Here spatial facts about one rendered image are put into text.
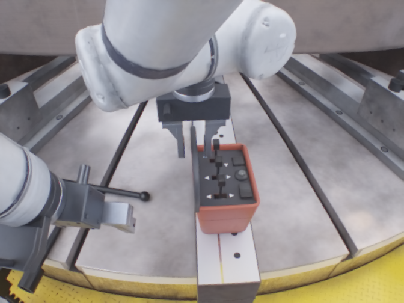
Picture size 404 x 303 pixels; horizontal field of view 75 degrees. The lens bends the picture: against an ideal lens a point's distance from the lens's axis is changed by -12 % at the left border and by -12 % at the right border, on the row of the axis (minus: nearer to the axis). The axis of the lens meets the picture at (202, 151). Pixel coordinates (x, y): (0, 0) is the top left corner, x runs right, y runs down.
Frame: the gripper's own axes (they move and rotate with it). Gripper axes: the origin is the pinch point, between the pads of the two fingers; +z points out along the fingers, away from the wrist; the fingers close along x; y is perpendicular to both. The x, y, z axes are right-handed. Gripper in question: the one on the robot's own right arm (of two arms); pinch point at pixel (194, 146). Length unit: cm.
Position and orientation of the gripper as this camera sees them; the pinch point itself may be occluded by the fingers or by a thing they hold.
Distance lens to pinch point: 61.4
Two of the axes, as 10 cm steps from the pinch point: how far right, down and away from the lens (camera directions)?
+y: 0.6, 6.8, -7.3
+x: 10.0, -0.4, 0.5
